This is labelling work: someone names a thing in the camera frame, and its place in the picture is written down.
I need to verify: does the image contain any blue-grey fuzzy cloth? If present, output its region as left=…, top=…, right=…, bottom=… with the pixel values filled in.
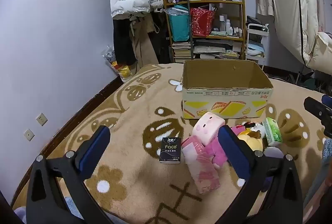
left=310, top=136, right=332, bottom=214

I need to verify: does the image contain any khaki hanging garment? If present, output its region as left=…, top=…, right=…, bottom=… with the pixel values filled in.
left=130, top=15, right=160, bottom=69

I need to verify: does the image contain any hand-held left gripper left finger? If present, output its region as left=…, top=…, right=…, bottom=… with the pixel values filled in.
left=26, top=125, right=115, bottom=224

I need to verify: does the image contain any black hanging garment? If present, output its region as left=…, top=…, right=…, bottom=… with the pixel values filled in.
left=113, top=18, right=137, bottom=66

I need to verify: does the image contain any white trolley cart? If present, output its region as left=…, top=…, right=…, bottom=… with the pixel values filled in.
left=245, top=24, right=269, bottom=69

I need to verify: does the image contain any white pink pig plush cushion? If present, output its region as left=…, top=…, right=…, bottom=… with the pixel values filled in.
left=192, top=111, right=226, bottom=146

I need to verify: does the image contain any teal bag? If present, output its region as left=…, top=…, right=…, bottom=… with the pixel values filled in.
left=170, top=5, right=190, bottom=42

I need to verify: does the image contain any thin green pole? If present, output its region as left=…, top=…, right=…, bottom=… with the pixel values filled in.
left=184, top=0, right=194, bottom=60

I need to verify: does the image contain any printed cardboard box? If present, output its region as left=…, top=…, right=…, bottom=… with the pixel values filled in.
left=182, top=59, right=274, bottom=120

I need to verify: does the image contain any white duvet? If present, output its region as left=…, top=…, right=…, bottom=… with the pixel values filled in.
left=306, top=32, right=332, bottom=75

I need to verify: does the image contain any green tissue pack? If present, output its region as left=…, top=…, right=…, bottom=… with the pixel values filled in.
left=262, top=117, right=283, bottom=147

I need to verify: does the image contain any black tissue pack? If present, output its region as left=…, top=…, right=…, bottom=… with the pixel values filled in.
left=159, top=137, right=181, bottom=163

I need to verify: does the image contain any plastic bag with yellow items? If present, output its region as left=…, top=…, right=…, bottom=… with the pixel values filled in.
left=101, top=45, right=135, bottom=82

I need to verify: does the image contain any row of cosmetic bottles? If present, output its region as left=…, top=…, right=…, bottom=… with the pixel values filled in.
left=219, top=15, right=243, bottom=36

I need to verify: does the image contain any stack of books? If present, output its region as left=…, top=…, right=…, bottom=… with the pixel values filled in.
left=171, top=42, right=192, bottom=63

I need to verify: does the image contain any pink plush toy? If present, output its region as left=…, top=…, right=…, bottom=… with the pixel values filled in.
left=205, top=125, right=245, bottom=169

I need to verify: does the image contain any red gift bag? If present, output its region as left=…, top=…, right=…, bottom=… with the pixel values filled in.
left=190, top=7, right=216, bottom=37

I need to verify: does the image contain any white folded mattress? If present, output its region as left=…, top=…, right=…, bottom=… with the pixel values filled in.
left=267, top=0, right=325, bottom=67

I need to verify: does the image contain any yellow dog plush toy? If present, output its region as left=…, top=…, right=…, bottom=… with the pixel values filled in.
left=237, top=133, right=264, bottom=153

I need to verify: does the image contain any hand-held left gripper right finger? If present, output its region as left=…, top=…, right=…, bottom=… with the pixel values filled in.
left=215, top=125, right=304, bottom=224

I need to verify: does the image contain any pink tissue pack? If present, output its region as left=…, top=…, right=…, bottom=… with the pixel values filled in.
left=181, top=136, right=221, bottom=195

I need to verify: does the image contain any black bag on cart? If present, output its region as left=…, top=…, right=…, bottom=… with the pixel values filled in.
left=246, top=16, right=270, bottom=32

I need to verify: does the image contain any beige patterned blanket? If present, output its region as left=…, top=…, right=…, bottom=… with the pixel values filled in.
left=12, top=62, right=332, bottom=224

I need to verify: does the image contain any wooden shelf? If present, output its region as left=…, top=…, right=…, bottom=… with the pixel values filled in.
left=162, top=0, right=245, bottom=62

